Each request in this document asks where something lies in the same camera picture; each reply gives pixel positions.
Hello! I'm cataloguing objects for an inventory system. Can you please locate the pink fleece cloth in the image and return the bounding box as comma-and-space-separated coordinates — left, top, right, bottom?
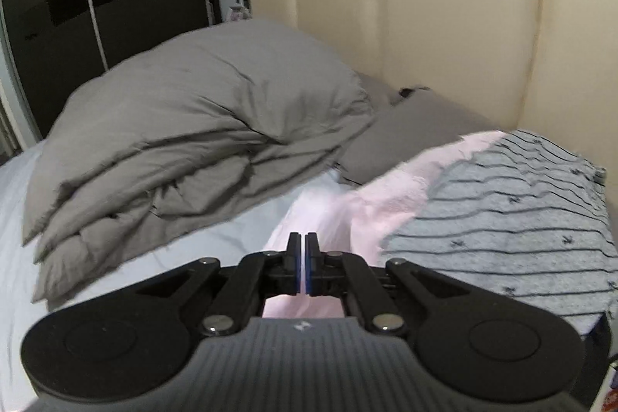
360, 129, 505, 249

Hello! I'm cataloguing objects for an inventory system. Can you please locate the small white bedside object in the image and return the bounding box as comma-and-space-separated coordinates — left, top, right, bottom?
229, 0, 253, 23

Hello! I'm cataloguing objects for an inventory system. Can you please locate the grey pillow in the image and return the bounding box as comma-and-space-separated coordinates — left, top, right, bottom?
337, 90, 509, 188

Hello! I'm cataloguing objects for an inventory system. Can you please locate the grey striped garment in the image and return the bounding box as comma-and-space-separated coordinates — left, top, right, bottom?
380, 129, 618, 336

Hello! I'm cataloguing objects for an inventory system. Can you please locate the bed with light grey sheet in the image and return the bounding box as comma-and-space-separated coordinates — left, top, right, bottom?
0, 146, 353, 398

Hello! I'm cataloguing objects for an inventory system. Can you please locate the cream padded headboard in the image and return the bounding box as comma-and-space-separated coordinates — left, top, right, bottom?
246, 0, 618, 174

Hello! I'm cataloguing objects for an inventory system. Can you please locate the grey duvet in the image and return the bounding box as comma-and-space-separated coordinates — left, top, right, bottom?
22, 19, 377, 311

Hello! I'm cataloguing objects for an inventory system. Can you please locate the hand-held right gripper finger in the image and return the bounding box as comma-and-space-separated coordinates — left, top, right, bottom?
303, 232, 465, 336
135, 232, 303, 336

